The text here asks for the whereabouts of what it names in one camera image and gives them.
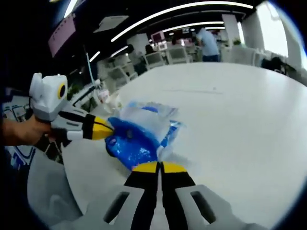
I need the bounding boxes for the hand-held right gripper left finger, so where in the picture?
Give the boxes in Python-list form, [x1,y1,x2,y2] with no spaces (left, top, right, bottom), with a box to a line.
[79,161,160,230]

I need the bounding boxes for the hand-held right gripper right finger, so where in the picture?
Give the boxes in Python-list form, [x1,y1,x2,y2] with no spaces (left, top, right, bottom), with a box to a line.
[160,161,263,230]

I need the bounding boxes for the blue tissue pack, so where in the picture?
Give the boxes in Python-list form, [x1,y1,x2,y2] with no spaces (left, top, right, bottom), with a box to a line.
[105,116,168,172]

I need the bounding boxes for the blue disc plastic packet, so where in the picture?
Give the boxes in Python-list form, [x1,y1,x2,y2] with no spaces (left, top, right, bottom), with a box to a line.
[118,100,185,159]

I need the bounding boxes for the person's left hand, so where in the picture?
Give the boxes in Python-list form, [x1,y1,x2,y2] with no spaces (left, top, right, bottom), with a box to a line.
[26,117,53,146]

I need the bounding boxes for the pink hanging ceiling screen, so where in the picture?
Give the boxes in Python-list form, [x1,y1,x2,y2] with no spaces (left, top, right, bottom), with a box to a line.
[47,17,77,58]

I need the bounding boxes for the grey chair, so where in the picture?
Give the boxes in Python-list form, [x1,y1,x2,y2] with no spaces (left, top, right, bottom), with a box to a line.
[26,153,82,222]

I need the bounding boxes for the white mesh office chair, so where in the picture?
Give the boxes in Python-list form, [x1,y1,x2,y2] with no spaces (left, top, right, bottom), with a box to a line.
[167,45,189,64]
[145,51,166,70]

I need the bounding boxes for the pink display screen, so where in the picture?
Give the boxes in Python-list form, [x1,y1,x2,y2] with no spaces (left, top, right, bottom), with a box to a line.
[151,32,166,44]

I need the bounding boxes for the long ceiling light strip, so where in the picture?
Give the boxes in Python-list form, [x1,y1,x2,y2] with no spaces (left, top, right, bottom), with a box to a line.
[110,2,254,43]

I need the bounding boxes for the black office chair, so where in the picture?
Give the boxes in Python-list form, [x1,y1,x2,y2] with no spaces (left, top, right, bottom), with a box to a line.
[261,57,297,75]

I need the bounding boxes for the narrow bright window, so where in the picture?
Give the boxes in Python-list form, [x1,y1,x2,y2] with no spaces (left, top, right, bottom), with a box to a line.
[256,1,289,58]

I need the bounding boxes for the table cable slot cover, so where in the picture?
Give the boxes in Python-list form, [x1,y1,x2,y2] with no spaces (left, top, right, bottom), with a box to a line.
[163,88,224,95]

